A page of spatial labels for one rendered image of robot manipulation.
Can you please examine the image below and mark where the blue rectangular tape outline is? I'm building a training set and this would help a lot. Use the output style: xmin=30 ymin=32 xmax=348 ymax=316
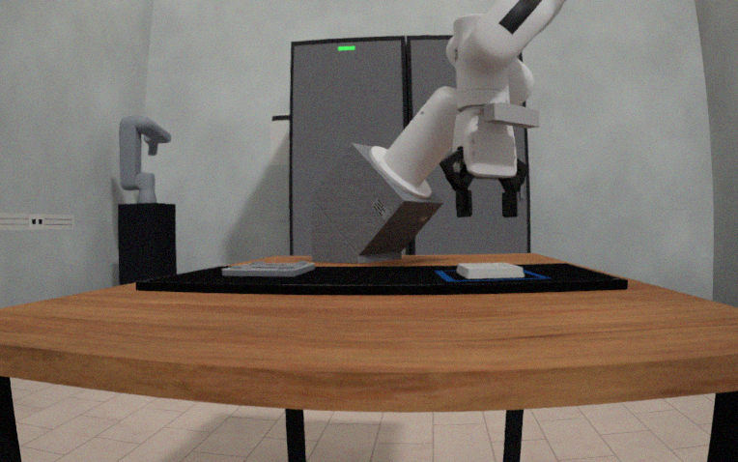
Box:
xmin=435 ymin=270 xmax=547 ymax=281

